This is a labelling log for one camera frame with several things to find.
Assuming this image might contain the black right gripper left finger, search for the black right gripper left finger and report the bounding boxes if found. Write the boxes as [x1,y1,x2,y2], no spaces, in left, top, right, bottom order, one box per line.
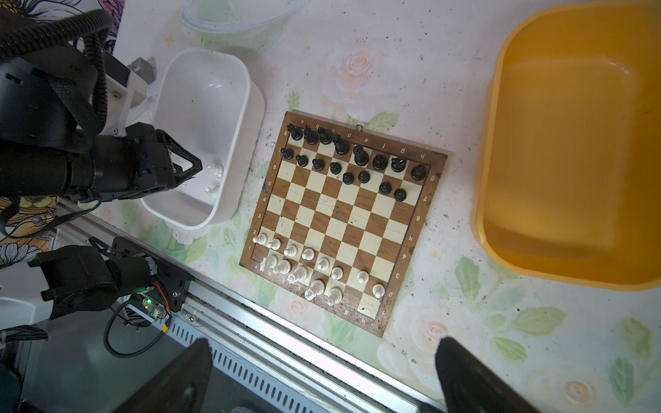
[115,338,213,412]

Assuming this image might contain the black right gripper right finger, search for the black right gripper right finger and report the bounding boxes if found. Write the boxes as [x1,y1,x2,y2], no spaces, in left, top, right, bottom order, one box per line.
[435,337,538,413]

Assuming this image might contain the wooden chess board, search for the wooden chess board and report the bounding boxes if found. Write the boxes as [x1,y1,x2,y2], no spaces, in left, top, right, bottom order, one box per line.
[239,111,449,337]

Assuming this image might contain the yellow plastic tray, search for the yellow plastic tray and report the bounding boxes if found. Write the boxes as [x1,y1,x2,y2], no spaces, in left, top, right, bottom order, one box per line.
[471,1,660,291]

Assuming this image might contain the small grey bracket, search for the small grey bracket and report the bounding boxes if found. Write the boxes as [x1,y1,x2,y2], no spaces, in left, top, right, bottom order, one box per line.
[127,58,156,84]

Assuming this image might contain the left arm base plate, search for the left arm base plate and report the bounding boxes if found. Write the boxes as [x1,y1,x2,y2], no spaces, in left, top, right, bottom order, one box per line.
[88,237,193,320]

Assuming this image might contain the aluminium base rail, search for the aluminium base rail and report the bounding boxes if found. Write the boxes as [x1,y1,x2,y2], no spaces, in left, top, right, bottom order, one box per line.
[57,198,446,412]

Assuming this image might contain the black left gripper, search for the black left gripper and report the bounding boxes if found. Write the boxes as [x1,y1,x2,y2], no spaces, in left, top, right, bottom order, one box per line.
[123,122,202,199]

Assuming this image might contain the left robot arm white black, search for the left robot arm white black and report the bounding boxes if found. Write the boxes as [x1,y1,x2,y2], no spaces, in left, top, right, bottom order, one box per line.
[1,9,202,329]

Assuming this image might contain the white plastic tray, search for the white plastic tray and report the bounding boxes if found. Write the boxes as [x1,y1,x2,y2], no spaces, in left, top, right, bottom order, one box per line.
[142,48,265,231]

